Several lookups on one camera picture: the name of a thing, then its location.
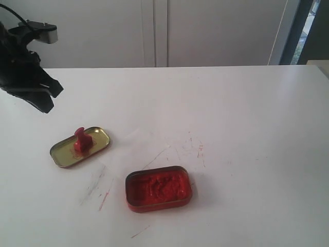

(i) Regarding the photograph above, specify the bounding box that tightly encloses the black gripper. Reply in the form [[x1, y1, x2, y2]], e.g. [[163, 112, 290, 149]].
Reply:
[[1, 24, 64, 113]]

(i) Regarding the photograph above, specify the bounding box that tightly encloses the red stamp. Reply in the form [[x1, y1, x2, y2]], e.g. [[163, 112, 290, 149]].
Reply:
[[74, 127, 93, 152]]

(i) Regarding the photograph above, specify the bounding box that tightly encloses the red ink tin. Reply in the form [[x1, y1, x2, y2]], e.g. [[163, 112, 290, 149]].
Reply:
[[125, 166, 193, 213]]

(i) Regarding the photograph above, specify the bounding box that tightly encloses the gold tin lid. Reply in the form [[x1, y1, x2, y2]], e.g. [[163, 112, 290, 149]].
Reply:
[[50, 127, 111, 168]]

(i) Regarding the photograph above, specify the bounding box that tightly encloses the white cabinet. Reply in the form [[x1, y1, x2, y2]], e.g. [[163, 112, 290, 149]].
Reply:
[[4, 1, 299, 68]]

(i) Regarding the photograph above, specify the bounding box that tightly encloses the white paper sheet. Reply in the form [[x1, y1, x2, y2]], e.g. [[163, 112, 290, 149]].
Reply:
[[99, 129, 170, 180]]

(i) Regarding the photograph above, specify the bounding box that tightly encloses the beige side table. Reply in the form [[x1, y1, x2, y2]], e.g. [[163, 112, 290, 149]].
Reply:
[[307, 60, 329, 78]]

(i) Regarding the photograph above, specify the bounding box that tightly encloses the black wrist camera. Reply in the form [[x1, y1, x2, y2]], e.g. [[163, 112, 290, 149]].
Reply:
[[8, 21, 58, 44]]

